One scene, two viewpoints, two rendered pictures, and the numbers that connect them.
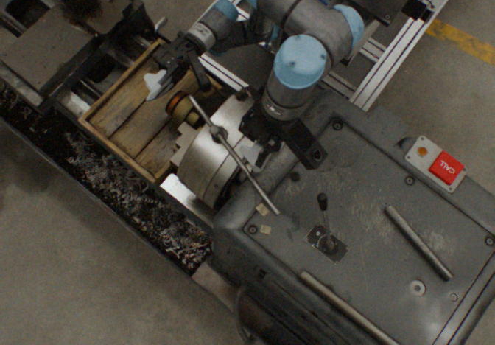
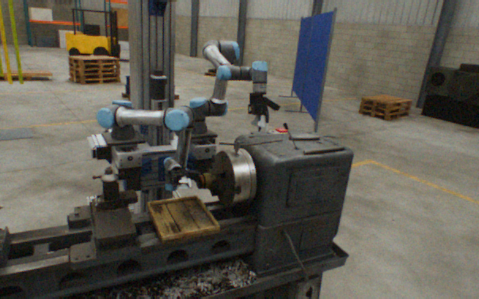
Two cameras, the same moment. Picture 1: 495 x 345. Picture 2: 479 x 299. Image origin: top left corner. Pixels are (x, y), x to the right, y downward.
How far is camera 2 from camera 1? 166 cm
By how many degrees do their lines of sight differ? 62
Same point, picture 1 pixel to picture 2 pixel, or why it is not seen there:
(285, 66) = (261, 63)
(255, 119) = (256, 104)
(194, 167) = (241, 171)
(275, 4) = (235, 69)
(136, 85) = (161, 217)
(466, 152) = not seen: hidden behind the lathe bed
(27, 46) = (105, 227)
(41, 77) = (130, 228)
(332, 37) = not seen: hidden behind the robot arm
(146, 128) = (188, 222)
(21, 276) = not seen: outside the picture
